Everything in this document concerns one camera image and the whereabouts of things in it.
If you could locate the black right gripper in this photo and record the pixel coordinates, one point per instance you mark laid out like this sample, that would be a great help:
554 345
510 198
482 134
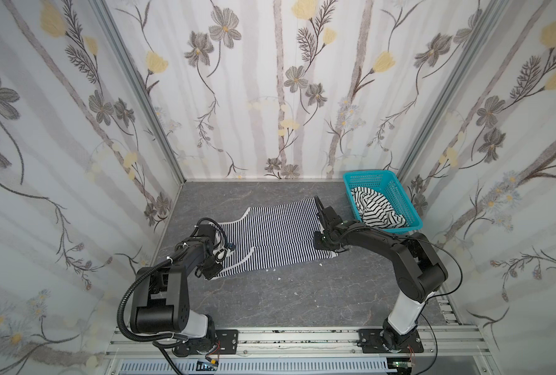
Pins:
327 223

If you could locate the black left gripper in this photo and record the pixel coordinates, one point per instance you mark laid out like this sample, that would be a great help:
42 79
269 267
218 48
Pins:
212 268

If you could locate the blue white striped tank top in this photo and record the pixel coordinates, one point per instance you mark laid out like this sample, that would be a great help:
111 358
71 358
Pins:
269 237

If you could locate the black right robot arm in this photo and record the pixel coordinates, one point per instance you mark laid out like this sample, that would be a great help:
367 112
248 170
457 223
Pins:
419 270

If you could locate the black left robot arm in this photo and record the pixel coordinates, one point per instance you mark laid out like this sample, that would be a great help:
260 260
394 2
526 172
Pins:
156 307

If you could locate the black white striped tank top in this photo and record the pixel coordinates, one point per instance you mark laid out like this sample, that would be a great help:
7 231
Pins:
375 210

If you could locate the teal plastic basket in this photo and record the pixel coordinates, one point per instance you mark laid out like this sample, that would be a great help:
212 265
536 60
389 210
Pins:
386 183

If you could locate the green circuit board left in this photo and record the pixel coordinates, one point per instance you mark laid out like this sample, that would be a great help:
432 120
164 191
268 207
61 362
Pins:
207 365

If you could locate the green circuit board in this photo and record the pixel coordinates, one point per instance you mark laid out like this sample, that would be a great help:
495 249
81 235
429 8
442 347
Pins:
400 366
207 365

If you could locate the green circuit board right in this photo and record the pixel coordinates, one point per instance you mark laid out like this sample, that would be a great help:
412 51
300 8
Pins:
400 366

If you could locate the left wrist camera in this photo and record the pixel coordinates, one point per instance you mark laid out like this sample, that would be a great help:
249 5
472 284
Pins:
222 253

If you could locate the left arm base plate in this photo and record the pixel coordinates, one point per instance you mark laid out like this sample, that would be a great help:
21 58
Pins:
221 342

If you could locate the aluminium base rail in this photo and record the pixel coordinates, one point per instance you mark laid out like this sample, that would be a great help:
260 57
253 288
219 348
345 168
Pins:
343 341

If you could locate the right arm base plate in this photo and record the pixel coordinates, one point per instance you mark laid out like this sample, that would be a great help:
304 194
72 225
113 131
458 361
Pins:
380 341

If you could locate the white slotted cable duct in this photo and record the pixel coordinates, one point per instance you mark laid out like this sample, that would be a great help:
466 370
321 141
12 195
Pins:
291 366

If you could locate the aluminium corner post left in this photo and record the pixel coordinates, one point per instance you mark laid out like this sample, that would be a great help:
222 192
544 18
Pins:
127 65

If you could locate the aluminium corner post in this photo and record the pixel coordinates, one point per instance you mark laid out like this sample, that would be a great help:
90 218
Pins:
484 27
127 65

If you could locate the aluminium corner post right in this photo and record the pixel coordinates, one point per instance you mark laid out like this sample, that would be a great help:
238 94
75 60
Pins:
484 27

